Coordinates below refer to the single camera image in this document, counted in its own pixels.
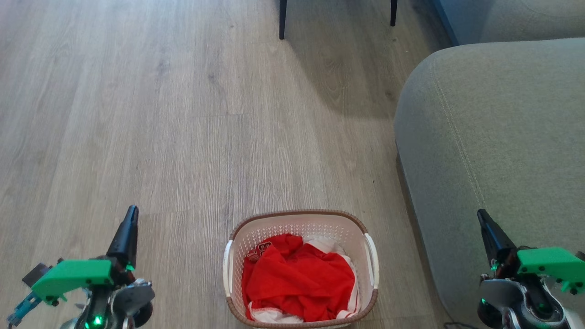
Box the dark grey flat bracket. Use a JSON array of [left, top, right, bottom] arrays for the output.
[[22, 263, 52, 287]]

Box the teal connector piece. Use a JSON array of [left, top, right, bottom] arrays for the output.
[[6, 292, 43, 327]]

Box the grey chair with black legs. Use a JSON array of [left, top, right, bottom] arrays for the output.
[[279, 0, 398, 40]]

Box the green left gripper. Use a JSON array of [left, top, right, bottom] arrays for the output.
[[31, 205, 139, 306]]

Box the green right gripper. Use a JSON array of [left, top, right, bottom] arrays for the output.
[[477, 209, 585, 294]]

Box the grey fabric sofa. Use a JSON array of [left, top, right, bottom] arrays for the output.
[[394, 38, 585, 329]]

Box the white plastic laundry basket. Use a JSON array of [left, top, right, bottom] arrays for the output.
[[223, 210, 380, 329]]

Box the blue grey upholstered seat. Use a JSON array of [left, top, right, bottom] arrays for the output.
[[433, 0, 585, 46]]

